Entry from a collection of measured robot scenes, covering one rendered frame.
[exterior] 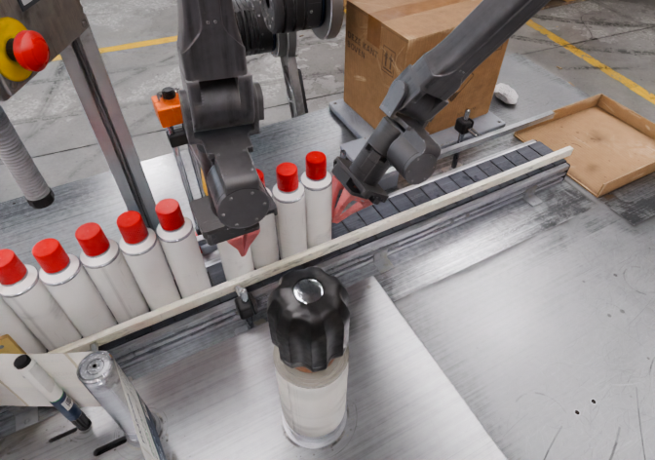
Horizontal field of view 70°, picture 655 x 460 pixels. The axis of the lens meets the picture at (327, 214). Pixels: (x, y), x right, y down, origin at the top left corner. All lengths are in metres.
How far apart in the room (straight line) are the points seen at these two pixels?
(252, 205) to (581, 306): 0.65
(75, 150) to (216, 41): 2.39
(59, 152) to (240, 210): 2.41
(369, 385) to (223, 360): 0.22
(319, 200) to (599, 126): 0.88
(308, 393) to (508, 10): 0.53
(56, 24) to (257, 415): 0.55
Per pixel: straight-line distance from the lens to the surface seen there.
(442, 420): 0.72
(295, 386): 0.53
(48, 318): 0.77
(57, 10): 0.63
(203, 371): 0.75
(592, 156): 1.30
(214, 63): 0.49
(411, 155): 0.71
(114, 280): 0.73
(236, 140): 0.53
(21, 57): 0.55
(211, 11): 0.48
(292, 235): 0.78
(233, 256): 0.76
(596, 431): 0.85
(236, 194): 0.49
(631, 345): 0.95
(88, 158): 2.76
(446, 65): 0.72
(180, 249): 0.71
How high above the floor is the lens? 1.54
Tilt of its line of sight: 46 degrees down
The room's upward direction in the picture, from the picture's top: straight up
